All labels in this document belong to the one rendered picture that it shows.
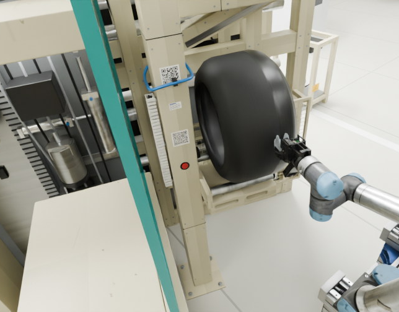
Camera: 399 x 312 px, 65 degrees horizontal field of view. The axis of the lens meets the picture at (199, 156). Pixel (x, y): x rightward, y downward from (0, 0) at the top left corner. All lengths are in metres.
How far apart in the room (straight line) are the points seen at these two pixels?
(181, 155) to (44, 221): 0.63
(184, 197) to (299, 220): 1.27
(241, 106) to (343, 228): 1.67
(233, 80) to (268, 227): 1.54
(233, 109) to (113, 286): 0.74
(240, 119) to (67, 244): 0.73
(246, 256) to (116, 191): 1.48
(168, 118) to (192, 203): 0.53
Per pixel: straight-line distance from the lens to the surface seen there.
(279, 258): 2.41
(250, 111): 1.22
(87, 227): 1.03
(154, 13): 1.15
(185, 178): 1.52
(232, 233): 2.52
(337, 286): 1.62
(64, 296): 0.92
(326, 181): 1.01
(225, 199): 1.56
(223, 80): 1.27
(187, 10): 1.45
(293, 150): 1.14
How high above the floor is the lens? 2.00
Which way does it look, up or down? 38 degrees down
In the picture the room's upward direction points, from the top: 7 degrees counter-clockwise
